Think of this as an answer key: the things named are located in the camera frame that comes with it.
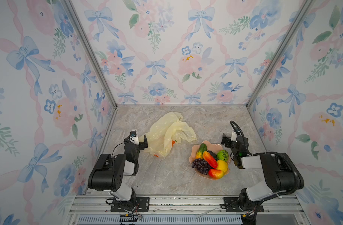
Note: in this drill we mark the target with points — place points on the green custard apple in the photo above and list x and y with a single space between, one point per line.
223 155

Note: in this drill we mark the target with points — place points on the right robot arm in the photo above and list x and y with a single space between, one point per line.
280 175

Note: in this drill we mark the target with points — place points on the aluminium front rail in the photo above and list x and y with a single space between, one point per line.
183 210

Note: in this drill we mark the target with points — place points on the green yellow cucumber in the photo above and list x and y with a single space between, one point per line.
200 151

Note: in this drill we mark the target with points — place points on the yellow plastic bag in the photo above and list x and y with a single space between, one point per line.
167 131

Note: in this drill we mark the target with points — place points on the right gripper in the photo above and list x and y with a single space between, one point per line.
225 138

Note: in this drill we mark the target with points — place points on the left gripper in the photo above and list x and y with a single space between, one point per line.
141 145

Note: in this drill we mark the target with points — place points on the purple grape bunch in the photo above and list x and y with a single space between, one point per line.
202 166

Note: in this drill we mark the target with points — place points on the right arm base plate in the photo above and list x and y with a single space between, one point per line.
234 204

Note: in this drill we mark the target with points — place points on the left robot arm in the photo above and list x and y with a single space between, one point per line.
109 171

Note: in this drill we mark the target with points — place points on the red yellow peach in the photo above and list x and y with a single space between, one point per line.
215 174

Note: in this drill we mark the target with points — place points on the right corner aluminium post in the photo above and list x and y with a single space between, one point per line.
292 30

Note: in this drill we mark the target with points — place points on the left corner aluminium post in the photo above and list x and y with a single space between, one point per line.
70 10

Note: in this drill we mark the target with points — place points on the corner aluminium post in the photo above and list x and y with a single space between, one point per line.
70 10
292 30

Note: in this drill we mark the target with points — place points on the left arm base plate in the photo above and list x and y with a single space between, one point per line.
137 204

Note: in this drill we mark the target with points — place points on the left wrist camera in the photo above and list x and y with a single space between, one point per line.
134 137

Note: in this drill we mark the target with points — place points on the dark avocado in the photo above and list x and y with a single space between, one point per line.
212 154

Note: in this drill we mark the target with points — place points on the pink scalloped plate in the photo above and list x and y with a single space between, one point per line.
211 147

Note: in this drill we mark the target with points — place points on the yellow lemon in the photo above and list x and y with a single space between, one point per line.
222 166

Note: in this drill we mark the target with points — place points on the red yellow mango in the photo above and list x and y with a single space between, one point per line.
210 159

